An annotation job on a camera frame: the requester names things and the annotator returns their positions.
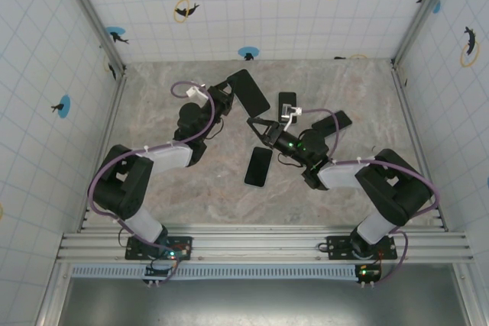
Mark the black smartphone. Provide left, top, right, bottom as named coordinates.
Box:
left=227, top=69, right=272, bottom=118
left=278, top=91, right=298, bottom=125
left=243, top=145, right=274, bottom=189
left=309, top=109, right=354, bottom=138

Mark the small green circuit board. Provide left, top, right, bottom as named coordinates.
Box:
left=160, top=240, right=193, bottom=261

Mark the black controller board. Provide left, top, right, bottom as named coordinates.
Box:
left=354, top=263, right=383, bottom=288
left=144, top=263, right=180, bottom=287

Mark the grey metal sheet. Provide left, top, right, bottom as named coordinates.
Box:
left=60, top=264, right=473, bottom=326

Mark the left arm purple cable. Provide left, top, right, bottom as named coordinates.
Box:
left=86, top=79, right=215, bottom=285

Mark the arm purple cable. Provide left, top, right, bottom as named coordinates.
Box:
left=86, top=79, right=215, bottom=285
left=301, top=108, right=439, bottom=287

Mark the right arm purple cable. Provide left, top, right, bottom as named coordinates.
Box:
left=301, top=108, right=439, bottom=287

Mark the aluminium side rail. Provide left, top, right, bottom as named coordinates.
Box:
left=76, top=68, right=129, bottom=234
left=390, top=59, right=450, bottom=234

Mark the aluminium rail beam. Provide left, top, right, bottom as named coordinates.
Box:
left=55, top=224, right=474, bottom=266

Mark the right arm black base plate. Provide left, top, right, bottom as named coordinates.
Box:
left=327, top=234, right=398, bottom=261

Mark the white slotted cable duct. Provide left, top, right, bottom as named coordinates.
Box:
left=70, top=264, right=362, bottom=280

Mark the aluminium corner post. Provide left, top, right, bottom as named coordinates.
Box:
left=56, top=0, right=128, bottom=75
left=390, top=0, right=465, bottom=69

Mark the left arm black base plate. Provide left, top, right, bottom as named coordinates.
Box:
left=125, top=234, right=194, bottom=262

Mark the yellow ring black animal sticker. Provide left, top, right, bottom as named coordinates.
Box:
left=459, top=25, right=481, bottom=69

